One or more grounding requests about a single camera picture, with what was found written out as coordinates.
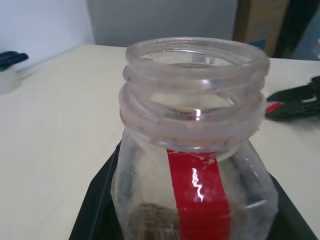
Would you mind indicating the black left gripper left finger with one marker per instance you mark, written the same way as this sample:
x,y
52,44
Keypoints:
x,y
97,200

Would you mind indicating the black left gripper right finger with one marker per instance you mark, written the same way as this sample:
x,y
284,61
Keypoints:
x,y
295,220

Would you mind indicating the clear bottle with red tape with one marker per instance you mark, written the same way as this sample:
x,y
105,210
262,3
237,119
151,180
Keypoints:
x,y
195,190

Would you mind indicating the grey partition panel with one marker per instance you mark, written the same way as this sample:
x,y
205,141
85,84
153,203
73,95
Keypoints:
x,y
162,20

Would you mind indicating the dark black equipment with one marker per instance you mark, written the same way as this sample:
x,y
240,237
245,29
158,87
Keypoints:
x,y
300,27

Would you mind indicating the brown cardboard box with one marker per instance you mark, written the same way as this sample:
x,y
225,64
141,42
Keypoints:
x,y
260,22

